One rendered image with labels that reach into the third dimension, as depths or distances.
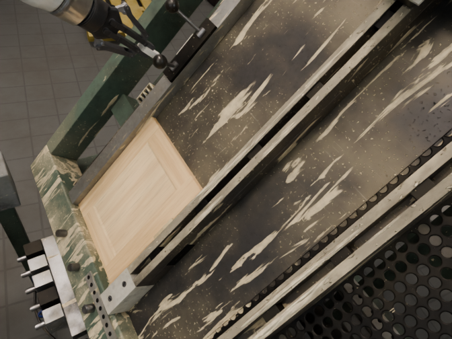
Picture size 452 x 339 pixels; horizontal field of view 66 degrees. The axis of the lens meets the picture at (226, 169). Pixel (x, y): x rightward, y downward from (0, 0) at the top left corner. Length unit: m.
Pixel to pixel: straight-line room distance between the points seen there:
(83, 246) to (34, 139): 1.73
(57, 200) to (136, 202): 0.35
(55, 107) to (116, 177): 1.97
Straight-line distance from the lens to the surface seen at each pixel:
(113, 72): 1.27
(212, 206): 0.82
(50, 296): 1.28
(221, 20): 1.04
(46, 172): 1.42
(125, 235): 1.09
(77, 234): 1.21
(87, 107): 1.32
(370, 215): 0.69
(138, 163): 1.09
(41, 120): 2.97
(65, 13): 0.83
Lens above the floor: 1.93
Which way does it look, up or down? 47 degrees down
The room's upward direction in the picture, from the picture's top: 16 degrees clockwise
